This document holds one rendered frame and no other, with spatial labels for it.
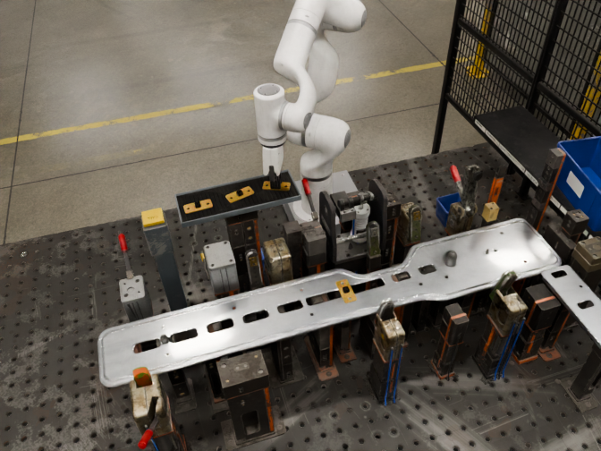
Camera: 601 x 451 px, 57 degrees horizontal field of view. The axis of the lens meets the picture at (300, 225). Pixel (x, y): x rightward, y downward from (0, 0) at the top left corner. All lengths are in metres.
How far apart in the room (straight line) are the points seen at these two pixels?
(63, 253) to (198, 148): 1.79
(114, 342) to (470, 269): 1.05
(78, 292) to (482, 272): 1.42
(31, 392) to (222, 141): 2.43
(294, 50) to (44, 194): 2.60
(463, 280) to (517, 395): 0.40
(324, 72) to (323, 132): 0.20
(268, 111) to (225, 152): 2.36
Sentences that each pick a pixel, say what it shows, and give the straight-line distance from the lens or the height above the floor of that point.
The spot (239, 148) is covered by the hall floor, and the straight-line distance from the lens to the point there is 3.90.
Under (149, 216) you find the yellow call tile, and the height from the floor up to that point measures 1.16.
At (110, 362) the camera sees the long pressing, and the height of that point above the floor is 1.00.
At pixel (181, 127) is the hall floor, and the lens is 4.20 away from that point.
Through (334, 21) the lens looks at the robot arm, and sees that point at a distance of 1.78.
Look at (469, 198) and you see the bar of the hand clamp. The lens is 1.83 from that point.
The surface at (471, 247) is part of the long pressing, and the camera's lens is 1.82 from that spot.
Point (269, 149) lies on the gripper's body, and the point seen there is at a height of 1.33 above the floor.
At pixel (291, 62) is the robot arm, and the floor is 1.54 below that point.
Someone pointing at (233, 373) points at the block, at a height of 1.03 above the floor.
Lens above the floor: 2.28
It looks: 44 degrees down
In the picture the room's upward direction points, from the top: 2 degrees counter-clockwise
